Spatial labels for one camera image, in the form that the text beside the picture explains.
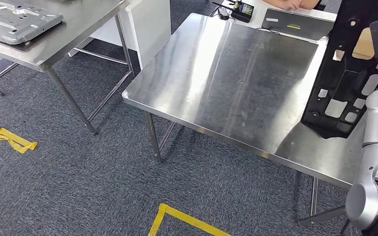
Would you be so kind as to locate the stainless steel workbench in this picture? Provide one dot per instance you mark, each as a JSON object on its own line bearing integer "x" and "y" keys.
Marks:
{"x": 241, "y": 81}

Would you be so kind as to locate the grey metal panel part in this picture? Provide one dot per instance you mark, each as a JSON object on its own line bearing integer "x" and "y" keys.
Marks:
{"x": 13, "y": 22}

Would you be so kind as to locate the black power adapter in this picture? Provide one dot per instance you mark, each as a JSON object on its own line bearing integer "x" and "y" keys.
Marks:
{"x": 223, "y": 13}

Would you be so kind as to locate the white desk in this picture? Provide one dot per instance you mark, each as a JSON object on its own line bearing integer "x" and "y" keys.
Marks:
{"x": 260, "y": 11}

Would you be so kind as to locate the person's hand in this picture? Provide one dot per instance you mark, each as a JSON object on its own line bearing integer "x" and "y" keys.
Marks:
{"x": 290, "y": 4}

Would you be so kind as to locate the black laptop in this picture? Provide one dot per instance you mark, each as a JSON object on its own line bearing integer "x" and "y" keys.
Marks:
{"x": 300, "y": 24}

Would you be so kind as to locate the stainless steel table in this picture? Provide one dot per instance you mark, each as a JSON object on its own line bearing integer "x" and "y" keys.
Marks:
{"x": 62, "y": 32}

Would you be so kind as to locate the white panel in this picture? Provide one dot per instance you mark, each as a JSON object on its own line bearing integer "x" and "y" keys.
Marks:
{"x": 153, "y": 29}

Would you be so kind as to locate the person's forearm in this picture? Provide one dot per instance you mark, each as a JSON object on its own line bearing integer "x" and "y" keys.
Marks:
{"x": 311, "y": 3}
{"x": 270, "y": 1}

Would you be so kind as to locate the person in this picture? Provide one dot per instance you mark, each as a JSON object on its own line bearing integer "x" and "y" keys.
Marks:
{"x": 309, "y": 3}

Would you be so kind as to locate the yellow floor tape square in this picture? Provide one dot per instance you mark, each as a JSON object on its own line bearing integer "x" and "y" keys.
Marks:
{"x": 13, "y": 140}

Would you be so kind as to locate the black plastic plate holder part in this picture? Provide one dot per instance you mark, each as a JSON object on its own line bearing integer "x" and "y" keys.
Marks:
{"x": 342, "y": 32}

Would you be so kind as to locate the brown cardboard box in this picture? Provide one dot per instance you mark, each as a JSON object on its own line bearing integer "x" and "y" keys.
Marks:
{"x": 365, "y": 45}

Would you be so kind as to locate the black radio device with antennas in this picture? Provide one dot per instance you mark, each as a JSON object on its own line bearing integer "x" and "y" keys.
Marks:
{"x": 242, "y": 11}

